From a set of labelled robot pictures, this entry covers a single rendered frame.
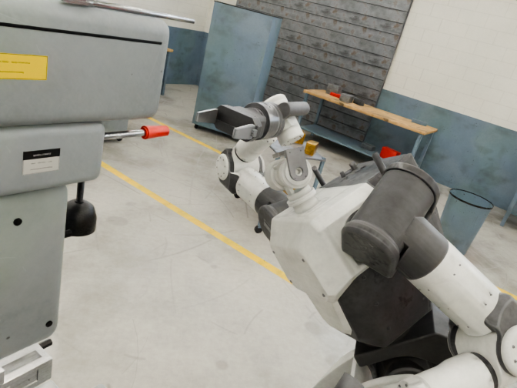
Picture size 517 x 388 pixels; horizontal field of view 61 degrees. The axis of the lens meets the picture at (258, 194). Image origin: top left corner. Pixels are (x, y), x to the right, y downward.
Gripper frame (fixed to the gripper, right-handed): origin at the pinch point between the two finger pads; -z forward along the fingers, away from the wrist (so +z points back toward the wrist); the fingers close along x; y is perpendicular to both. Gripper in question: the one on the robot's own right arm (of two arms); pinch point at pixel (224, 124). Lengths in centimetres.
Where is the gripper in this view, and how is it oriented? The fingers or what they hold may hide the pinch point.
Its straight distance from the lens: 94.9
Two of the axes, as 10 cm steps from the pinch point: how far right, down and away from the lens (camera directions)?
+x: 7.8, 4.1, -4.7
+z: 5.8, -1.8, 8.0
